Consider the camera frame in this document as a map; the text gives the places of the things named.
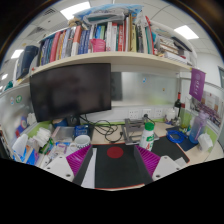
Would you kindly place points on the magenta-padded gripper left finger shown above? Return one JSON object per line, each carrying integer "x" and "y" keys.
{"x": 60, "y": 166}

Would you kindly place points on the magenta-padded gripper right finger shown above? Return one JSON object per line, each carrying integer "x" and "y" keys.
{"x": 165, "y": 166}

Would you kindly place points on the white bottle with green cap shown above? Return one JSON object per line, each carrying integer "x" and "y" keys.
{"x": 146, "y": 138}

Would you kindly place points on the translucent purple water bottle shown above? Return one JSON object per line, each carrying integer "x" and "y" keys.
{"x": 197, "y": 128}

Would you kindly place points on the dark blue mouse pad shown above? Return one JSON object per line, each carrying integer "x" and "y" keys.
{"x": 188, "y": 145}

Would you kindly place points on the black and white patterned mug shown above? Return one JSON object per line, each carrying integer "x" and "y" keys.
{"x": 81, "y": 141}

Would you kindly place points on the clear plastic box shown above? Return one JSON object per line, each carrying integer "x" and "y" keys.
{"x": 63, "y": 132}

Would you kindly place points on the stack of white tissues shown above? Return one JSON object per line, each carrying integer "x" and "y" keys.
{"x": 42, "y": 136}

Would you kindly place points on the small blue box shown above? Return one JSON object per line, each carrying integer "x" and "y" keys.
{"x": 81, "y": 131}

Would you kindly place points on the white tissue pack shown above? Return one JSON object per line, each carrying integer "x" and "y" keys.
{"x": 205, "y": 141}

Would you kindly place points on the black desk mat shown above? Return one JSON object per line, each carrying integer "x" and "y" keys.
{"x": 115, "y": 170}

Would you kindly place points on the white ceramic jar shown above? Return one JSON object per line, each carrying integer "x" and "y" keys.
{"x": 170, "y": 115}

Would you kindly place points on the flat round red coaster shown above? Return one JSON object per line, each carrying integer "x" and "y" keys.
{"x": 115, "y": 152}

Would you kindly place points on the dark wine bottle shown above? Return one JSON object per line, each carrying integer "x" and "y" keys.
{"x": 178, "y": 105}

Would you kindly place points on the black computer monitor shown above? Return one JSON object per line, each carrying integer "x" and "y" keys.
{"x": 70, "y": 91}

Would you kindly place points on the colourful photo poster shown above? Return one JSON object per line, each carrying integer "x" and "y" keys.
{"x": 211, "y": 106}

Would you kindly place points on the purple pennant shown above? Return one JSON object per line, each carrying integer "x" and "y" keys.
{"x": 197, "y": 83}

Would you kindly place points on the beige shelf full of books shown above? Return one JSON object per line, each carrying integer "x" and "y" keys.
{"x": 110, "y": 56}

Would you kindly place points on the ceiling light panels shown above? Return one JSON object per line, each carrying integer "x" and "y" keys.
{"x": 76, "y": 10}

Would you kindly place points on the white wall socket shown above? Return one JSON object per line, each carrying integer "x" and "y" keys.
{"x": 148, "y": 111}
{"x": 158, "y": 113}
{"x": 133, "y": 113}

